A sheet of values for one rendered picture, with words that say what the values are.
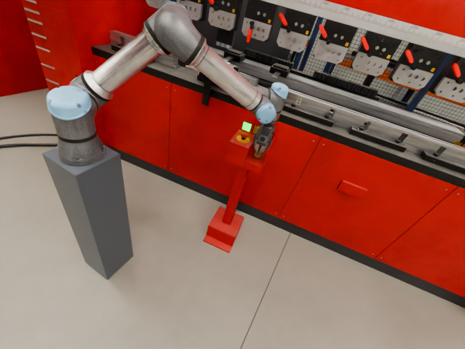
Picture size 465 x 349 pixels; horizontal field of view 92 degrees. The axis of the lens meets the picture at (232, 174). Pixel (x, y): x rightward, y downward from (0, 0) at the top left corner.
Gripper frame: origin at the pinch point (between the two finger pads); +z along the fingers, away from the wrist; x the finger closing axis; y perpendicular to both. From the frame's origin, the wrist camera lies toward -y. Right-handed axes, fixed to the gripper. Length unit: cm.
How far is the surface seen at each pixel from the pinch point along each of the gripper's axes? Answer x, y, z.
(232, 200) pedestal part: 5.0, -4.3, 38.4
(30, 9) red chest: 210, 52, -10
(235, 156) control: 9.7, -6.2, 2.9
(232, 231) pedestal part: -2, -10, 61
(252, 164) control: 0.4, -6.3, 3.4
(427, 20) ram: -46, 43, -65
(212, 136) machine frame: 34.9, 24.5, 19.5
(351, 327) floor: -88, -30, 72
